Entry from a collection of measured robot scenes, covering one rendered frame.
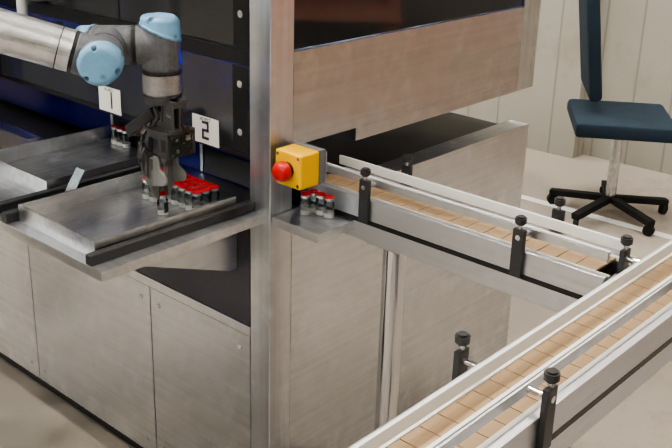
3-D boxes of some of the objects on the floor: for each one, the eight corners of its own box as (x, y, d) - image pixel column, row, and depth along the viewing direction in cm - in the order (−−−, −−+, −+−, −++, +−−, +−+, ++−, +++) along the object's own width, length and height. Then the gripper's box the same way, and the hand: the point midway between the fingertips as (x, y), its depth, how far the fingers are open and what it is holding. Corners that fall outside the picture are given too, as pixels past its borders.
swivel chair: (679, 207, 460) (714, -7, 425) (656, 247, 413) (693, 11, 378) (558, 185, 485) (581, -19, 450) (524, 220, 439) (547, -4, 404)
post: (270, 537, 236) (275, -475, 163) (288, 549, 232) (300, -481, 159) (251, 550, 231) (246, -484, 158) (268, 562, 228) (272, -491, 155)
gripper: (158, 104, 180) (162, 211, 187) (200, 95, 187) (203, 198, 194) (130, 95, 185) (135, 199, 192) (172, 87, 192) (175, 187, 200)
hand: (160, 189), depth 195 cm, fingers closed, pressing on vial
